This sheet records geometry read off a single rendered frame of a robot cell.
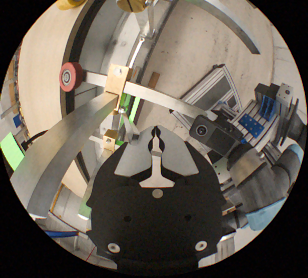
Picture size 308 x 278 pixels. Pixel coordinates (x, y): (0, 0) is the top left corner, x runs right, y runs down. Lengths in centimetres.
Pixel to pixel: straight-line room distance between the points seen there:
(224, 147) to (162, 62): 102
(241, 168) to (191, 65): 111
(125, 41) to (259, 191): 63
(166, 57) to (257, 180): 113
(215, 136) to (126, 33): 54
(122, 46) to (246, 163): 58
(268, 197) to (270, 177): 3
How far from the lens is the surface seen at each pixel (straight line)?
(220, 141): 19
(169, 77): 111
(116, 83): 24
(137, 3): 19
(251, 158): 19
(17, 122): 577
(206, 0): 23
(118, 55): 51
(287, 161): 24
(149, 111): 119
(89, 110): 16
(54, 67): 36
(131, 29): 54
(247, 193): 19
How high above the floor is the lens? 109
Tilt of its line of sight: 61 degrees down
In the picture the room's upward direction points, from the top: 179 degrees counter-clockwise
